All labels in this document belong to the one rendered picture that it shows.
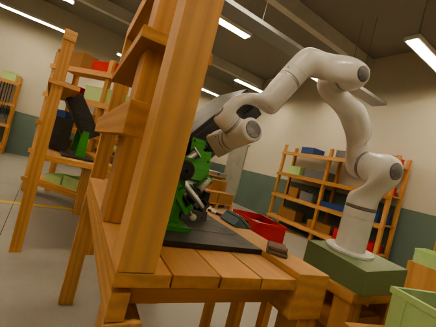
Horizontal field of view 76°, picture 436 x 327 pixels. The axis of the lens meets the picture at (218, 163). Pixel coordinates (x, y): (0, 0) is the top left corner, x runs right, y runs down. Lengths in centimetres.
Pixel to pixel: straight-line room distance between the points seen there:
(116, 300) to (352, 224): 92
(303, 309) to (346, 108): 73
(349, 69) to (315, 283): 73
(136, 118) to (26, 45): 971
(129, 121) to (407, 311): 87
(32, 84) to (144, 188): 963
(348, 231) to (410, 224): 536
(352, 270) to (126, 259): 81
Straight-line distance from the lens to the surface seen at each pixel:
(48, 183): 506
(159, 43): 99
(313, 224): 696
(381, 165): 122
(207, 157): 139
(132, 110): 73
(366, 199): 126
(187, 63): 68
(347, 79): 110
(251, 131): 93
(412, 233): 660
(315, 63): 109
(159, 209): 67
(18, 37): 1044
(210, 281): 79
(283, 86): 102
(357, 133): 121
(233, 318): 171
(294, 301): 100
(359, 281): 117
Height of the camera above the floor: 117
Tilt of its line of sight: level
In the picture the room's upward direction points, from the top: 14 degrees clockwise
